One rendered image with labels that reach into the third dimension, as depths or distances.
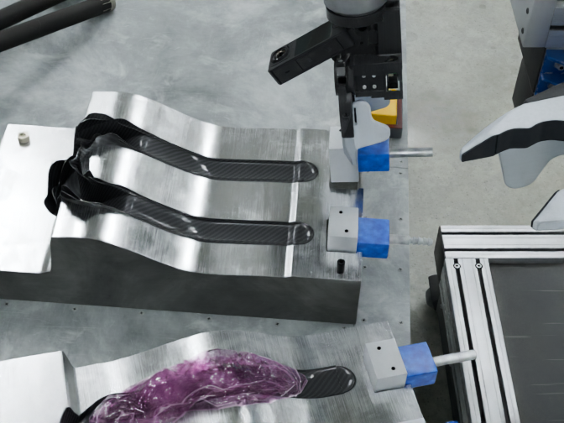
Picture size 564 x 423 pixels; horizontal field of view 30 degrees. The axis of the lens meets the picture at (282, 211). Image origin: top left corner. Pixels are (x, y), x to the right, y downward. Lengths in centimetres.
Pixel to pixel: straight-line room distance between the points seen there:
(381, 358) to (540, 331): 95
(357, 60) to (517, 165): 60
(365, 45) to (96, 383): 50
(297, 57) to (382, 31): 11
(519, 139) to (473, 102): 223
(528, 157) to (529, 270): 155
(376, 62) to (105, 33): 63
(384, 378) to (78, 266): 40
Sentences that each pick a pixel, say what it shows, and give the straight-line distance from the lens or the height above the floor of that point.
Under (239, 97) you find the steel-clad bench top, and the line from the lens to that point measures 163.
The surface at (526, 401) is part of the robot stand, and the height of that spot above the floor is 21.
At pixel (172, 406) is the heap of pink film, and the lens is 116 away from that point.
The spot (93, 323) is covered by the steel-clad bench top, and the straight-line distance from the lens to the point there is 136.
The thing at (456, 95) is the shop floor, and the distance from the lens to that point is 289.
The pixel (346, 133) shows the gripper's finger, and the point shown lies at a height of 100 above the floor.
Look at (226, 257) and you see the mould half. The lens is 130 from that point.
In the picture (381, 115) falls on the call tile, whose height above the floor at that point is 84.
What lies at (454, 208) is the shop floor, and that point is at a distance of 259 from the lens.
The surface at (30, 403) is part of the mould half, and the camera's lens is 117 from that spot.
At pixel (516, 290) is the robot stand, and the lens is 219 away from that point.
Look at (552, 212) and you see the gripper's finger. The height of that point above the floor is 146.
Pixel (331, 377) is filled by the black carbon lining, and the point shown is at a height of 85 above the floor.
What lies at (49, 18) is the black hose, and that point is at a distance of 171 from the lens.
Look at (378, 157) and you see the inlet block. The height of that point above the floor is 94.
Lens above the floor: 189
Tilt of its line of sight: 48 degrees down
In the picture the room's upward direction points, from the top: 2 degrees clockwise
